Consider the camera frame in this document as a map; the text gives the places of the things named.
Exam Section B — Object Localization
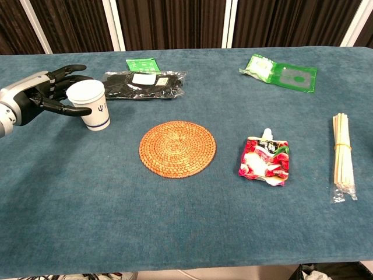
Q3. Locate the orange woven coaster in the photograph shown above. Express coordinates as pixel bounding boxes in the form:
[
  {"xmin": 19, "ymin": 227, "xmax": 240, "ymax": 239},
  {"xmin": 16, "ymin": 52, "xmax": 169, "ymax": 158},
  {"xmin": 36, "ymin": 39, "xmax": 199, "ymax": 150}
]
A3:
[{"xmin": 139, "ymin": 121, "xmax": 217, "ymax": 179}]

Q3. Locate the black item in clear bag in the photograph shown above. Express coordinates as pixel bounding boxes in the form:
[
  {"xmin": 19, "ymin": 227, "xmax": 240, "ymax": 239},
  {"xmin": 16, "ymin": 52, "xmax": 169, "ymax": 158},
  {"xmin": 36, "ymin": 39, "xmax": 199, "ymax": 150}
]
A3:
[{"xmin": 101, "ymin": 71, "xmax": 187, "ymax": 100}]

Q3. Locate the blue table cloth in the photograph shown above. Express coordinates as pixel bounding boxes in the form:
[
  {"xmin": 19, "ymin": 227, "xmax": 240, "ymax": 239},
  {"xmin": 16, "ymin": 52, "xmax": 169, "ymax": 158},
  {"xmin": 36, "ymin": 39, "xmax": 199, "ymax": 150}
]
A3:
[{"xmin": 0, "ymin": 46, "xmax": 373, "ymax": 279}]

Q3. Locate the small green packet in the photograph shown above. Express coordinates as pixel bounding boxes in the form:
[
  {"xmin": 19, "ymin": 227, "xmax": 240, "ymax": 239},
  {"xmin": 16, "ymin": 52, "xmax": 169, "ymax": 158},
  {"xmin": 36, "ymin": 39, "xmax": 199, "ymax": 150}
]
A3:
[{"xmin": 125, "ymin": 58, "xmax": 161, "ymax": 72}]

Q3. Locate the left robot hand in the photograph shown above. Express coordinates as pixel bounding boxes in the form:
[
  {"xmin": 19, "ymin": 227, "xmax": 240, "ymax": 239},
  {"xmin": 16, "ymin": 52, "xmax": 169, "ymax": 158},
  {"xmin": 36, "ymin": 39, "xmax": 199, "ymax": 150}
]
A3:
[{"xmin": 0, "ymin": 64, "xmax": 94, "ymax": 127}]

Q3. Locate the black bin with white trash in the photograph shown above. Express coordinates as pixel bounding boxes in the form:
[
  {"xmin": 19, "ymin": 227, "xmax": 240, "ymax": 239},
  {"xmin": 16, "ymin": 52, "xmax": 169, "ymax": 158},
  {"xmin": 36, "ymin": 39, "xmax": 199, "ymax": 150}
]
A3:
[{"xmin": 297, "ymin": 261, "xmax": 373, "ymax": 280}]

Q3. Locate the red spouted drink pouch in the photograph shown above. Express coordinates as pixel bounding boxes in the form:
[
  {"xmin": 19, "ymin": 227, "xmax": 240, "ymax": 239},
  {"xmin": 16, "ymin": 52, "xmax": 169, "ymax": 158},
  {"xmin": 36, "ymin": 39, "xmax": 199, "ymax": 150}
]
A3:
[{"xmin": 238, "ymin": 128, "xmax": 291, "ymax": 187}]

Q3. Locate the green and white plastic package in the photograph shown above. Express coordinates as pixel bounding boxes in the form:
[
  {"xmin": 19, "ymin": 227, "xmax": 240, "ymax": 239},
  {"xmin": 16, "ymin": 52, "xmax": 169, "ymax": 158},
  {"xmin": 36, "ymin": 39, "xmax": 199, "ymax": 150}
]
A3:
[{"xmin": 239, "ymin": 54, "xmax": 318, "ymax": 94}]

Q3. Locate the white paper cup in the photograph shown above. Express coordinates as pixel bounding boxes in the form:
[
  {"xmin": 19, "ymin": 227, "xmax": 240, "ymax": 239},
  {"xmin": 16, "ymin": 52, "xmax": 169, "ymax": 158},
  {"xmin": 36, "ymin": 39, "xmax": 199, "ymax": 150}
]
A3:
[{"xmin": 66, "ymin": 79, "xmax": 111, "ymax": 132}]

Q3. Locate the bundle of wooden chopsticks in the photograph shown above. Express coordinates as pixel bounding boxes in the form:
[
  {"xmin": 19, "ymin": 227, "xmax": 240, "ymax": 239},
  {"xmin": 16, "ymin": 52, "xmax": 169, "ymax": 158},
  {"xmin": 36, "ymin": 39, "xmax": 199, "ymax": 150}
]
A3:
[{"xmin": 330, "ymin": 113, "xmax": 358, "ymax": 204}]

